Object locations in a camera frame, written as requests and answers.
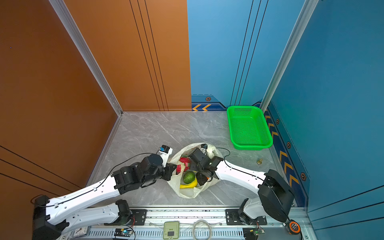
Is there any green plastic mesh basket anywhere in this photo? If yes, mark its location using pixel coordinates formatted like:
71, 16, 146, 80
227, 106, 273, 151

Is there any small white alarm clock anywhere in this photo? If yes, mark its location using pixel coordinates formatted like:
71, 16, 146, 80
72, 227, 90, 238

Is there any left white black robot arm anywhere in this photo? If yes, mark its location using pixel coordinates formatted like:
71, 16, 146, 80
32, 154, 177, 240

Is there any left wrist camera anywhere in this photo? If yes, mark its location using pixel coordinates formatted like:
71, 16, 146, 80
157, 145, 173, 167

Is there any yellow banana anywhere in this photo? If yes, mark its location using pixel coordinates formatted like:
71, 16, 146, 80
180, 179, 198, 189

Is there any green square device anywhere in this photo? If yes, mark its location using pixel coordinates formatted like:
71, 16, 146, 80
163, 221, 180, 240

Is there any green circuit board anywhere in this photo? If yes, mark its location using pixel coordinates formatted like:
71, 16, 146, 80
243, 228, 265, 240
114, 228, 135, 240

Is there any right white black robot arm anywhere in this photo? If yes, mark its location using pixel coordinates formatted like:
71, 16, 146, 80
188, 149, 295, 225

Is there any right green circuit board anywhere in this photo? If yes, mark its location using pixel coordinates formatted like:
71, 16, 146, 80
243, 228, 265, 240

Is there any red dragon fruit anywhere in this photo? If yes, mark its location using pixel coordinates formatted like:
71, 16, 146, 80
176, 157, 191, 175

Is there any coiled white cable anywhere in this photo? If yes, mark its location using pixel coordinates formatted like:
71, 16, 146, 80
192, 219, 213, 240

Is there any orange black tape measure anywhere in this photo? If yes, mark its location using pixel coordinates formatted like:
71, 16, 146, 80
286, 220, 301, 235

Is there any yellow translucent plastic bag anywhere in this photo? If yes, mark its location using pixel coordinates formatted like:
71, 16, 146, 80
167, 143, 223, 199

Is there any left green circuit board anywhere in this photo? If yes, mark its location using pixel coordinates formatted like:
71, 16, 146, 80
114, 228, 135, 240

